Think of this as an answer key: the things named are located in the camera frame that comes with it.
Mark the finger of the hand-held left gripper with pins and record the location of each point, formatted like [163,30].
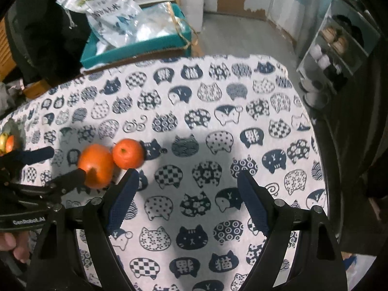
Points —
[69,178]
[33,154]

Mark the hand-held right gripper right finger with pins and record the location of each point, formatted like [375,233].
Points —
[253,203]

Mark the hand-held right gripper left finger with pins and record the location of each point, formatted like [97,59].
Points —
[124,201]

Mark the red apple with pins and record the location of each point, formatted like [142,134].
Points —
[10,143]

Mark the orange tangerine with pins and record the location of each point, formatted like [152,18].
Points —
[128,154]
[95,160]

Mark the dark green glass bowl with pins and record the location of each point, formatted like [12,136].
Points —
[16,127]

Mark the person's left hand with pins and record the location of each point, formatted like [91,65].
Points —
[9,244]

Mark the wooden drawer box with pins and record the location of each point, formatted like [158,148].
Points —
[36,89]

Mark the cat print tablecloth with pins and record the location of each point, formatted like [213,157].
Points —
[212,112]

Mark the wooden louvered cabinet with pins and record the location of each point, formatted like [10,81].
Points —
[6,51]

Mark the dark cloth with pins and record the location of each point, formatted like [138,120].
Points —
[357,157]

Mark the grey white slipper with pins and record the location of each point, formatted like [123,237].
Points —
[315,97]

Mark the black hanging coat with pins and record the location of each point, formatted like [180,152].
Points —
[39,21]

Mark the teal plastic basket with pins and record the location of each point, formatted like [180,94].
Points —
[127,53]

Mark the large cardboard box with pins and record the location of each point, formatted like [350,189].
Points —
[169,54]

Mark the white blue rice bag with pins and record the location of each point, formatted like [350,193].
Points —
[106,15]

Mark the white shoe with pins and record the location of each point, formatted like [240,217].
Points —
[321,57]

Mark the clear plastic bag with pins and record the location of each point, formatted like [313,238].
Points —
[154,27]

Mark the brown shoe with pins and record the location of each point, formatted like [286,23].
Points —
[329,33]
[339,43]

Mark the grey shoe rack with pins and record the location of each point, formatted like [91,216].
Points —
[354,12]

